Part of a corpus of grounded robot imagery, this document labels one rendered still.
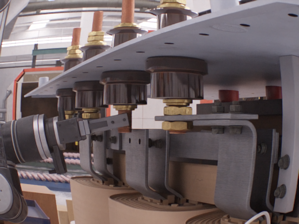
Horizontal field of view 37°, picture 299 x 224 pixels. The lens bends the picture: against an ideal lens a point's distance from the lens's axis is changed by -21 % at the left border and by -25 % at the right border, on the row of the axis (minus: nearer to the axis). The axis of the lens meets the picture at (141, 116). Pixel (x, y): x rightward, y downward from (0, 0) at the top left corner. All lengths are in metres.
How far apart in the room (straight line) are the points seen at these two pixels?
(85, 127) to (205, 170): 0.26
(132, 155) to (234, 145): 0.46
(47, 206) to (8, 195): 1.36
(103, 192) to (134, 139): 0.32
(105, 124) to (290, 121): 0.54
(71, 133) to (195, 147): 0.26
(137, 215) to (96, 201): 0.40
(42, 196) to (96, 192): 0.89
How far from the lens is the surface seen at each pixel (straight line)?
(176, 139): 1.11
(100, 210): 1.47
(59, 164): 1.16
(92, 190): 1.47
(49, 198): 2.33
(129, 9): 1.19
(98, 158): 1.61
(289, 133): 0.73
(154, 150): 1.19
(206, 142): 0.98
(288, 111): 0.74
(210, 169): 1.05
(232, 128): 0.72
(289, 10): 0.43
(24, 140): 1.15
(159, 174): 1.16
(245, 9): 0.43
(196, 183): 1.11
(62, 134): 1.12
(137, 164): 1.16
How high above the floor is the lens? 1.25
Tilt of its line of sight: 1 degrees up
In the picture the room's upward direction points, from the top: straight up
